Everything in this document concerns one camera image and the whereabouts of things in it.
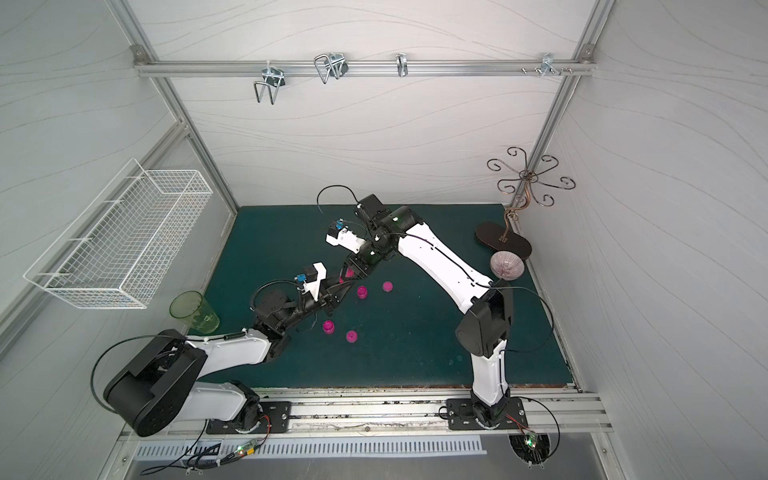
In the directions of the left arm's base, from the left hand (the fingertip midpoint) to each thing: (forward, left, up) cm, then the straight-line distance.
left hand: (350, 279), depth 76 cm
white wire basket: (0, +53, +11) cm, 54 cm away
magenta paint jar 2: (-5, +8, -19) cm, 22 cm away
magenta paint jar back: (+7, -1, -19) cm, 21 cm away
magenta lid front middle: (-7, +1, -20) cm, 22 cm away
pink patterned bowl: (+18, -50, -19) cm, 56 cm away
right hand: (+2, +1, +1) cm, 2 cm away
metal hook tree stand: (+31, -50, -20) cm, 62 cm away
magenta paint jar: (-3, -1, +8) cm, 9 cm away
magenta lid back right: (+10, -9, -21) cm, 25 cm away
